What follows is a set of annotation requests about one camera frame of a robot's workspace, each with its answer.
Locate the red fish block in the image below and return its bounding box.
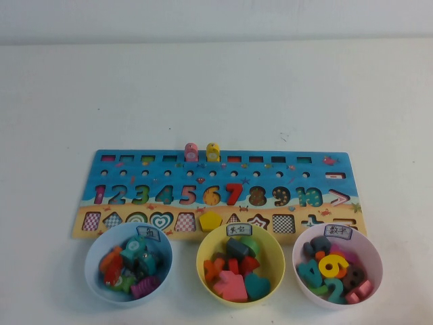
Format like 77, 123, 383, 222
103, 255, 124, 287

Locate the green number piece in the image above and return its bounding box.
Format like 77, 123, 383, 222
306, 282, 329, 297

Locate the orange cross piece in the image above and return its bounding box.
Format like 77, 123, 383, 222
203, 257, 226, 282

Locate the teal fish block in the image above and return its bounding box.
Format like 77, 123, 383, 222
133, 252, 157, 277
120, 236, 147, 263

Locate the paper label with two characters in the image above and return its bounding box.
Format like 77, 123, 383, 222
225, 223, 253, 237

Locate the grey trapezoid piece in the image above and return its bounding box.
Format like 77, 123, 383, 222
225, 236, 251, 263

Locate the pale pink plastic bowl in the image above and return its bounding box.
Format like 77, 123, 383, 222
292, 223, 383, 311

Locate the purple fish block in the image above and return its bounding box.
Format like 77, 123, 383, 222
130, 276, 162, 299

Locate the yellow number six piece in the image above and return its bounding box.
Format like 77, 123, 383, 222
317, 253, 349, 279

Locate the orange fish block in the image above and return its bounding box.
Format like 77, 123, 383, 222
99, 246, 123, 272

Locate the yellow fish block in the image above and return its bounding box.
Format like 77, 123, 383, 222
206, 142, 221, 163

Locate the yellow plastic bowl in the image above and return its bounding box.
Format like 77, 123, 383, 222
196, 223, 286, 308

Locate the green fish block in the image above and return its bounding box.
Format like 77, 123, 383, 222
108, 274, 136, 294

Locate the brown number eight piece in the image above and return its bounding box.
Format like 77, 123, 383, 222
342, 263, 368, 288

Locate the red number seven piece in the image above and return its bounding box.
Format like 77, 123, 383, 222
225, 183, 244, 206

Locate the pink fish block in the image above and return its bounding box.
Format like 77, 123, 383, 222
184, 142, 199, 163

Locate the pink equals sign piece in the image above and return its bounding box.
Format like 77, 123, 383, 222
345, 281, 375, 304

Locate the teal number two piece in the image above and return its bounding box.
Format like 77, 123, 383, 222
321, 276, 346, 305

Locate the paper label reading numbers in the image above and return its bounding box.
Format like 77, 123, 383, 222
323, 224, 352, 240

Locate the grey number piece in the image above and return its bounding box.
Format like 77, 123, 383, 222
302, 236, 331, 260

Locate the teal number four piece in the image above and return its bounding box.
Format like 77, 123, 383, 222
296, 259, 325, 287

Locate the light blue plastic bowl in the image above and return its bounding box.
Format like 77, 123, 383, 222
83, 221, 174, 308

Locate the yellow pentagon piece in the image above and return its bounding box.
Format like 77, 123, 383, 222
198, 213, 223, 233

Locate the pink arrow piece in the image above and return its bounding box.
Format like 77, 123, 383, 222
212, 269, 248, 303

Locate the paper label with fish character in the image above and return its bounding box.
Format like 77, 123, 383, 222
136, 225, 160, 242

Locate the blue wooden number puzzle board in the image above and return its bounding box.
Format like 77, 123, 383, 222
70, 150, 368, 240

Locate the green round piece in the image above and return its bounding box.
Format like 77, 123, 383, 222
240, 235, 262, 257

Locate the red shape piece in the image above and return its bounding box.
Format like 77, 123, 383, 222
240, 255, 261, 277

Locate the magenta number piece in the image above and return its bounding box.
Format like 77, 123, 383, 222
330, 244, 359, 265

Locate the teal heart piece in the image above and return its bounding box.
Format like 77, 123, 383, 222
244, 272, 271, 301

